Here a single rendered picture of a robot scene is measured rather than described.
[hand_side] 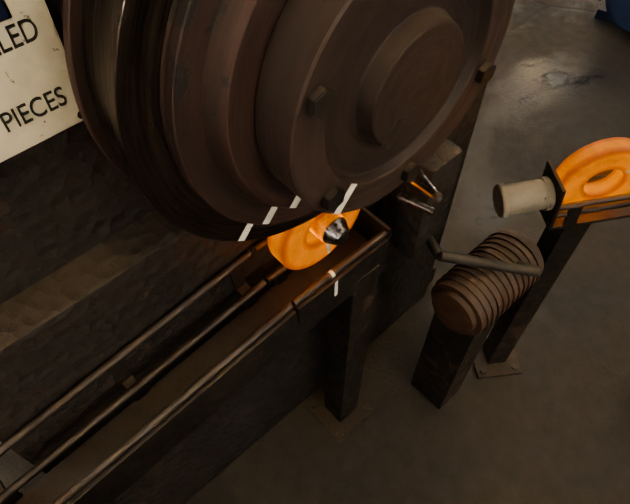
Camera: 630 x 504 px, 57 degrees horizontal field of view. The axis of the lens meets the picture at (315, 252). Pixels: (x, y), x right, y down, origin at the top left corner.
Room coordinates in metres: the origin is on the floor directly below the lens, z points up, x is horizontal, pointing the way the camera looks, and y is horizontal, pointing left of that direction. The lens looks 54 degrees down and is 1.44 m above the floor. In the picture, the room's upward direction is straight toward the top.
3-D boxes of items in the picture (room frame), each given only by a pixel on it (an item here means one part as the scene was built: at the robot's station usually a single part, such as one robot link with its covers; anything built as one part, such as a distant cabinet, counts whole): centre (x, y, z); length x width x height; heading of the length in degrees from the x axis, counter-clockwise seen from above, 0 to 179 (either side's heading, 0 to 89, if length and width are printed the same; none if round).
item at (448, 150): (0.67, -0.17, 0.68); 0.11 x 0.08 x 0.24; 42
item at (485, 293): (0.62, -0.34, 0.27); 0.22 x 0.13 x 0.53; 132
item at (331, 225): (0.53, 0.02, 0.82); 0.17 x 0.04 x 0.04; 42
